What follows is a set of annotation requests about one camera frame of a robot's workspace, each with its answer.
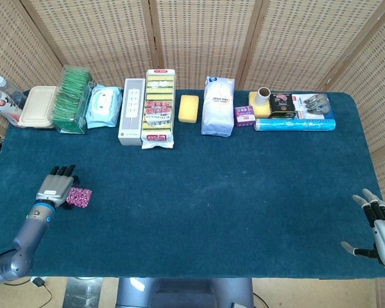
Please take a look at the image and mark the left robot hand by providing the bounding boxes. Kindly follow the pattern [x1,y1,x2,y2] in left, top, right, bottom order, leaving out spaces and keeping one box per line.
[35,164,81,211]

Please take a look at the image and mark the pink patterned card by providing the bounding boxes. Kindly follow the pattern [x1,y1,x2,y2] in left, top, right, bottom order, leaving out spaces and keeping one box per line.
[65,187,93,209]

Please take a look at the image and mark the blue cling film roll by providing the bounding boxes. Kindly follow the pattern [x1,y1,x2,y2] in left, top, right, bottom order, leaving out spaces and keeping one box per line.
[253,117,337,132]

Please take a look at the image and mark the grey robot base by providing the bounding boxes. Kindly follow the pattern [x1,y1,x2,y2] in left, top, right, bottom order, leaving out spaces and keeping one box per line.
[115,277,255,308]

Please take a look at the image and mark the shiny metal table leg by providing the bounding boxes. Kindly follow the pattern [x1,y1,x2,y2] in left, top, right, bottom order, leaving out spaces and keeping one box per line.
[64,277,103,308]

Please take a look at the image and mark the clear box green tea bags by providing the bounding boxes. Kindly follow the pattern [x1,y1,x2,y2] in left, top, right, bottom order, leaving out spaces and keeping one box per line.
[50,65,96,135]

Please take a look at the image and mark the small purple box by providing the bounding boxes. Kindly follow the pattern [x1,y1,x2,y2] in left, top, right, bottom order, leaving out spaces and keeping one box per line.
[234,105,257,128]

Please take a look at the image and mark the clear bottle white cap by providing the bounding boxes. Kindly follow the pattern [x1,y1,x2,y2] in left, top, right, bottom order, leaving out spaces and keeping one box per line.
[0,76,28,110]

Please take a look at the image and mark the beige lunch box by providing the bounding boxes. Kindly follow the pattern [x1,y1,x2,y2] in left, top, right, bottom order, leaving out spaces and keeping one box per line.
[17,85,58,130]

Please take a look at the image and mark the black tin can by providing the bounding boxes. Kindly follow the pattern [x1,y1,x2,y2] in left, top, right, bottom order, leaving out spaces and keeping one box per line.
[268,92,297,119]

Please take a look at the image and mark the white lint roller roll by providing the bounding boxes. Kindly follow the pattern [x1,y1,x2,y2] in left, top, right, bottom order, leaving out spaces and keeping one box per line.
[256,87,271,108]

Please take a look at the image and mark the dark blue table cloth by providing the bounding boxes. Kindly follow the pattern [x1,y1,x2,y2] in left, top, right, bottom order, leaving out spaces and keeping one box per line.
[0,89,385,279]

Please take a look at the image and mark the light blue wet wipes pack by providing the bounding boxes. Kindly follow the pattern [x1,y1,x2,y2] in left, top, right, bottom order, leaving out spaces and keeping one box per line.
[85,83,123,130]

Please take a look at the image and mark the yellow sponge multipack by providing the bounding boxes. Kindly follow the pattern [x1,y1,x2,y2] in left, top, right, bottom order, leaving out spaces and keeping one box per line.
[140,68,176,150]

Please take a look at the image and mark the white paper bag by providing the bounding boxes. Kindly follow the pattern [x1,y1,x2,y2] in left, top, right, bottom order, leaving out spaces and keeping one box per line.
[201,75,236,138]

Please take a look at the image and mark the white labelled drink bottle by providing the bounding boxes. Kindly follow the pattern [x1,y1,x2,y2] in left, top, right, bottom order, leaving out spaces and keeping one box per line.
[0,85,23,126]

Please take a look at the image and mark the white power strip box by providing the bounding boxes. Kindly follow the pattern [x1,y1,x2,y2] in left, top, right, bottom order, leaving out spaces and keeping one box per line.
[117,78,147,147]

